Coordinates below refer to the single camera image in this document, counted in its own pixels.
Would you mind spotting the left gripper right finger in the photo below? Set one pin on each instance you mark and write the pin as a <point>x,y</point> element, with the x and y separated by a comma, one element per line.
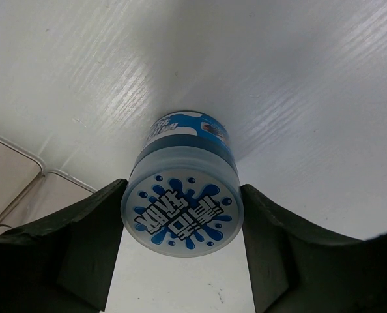
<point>298,266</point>

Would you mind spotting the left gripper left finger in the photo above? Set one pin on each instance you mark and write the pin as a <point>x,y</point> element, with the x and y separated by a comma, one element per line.
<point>63,262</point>

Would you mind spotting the blue jar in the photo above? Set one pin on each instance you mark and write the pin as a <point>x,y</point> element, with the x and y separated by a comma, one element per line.
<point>183,197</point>

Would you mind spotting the clear tiered organizer tray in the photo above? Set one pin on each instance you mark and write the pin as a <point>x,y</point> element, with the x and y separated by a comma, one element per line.
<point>28,191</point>

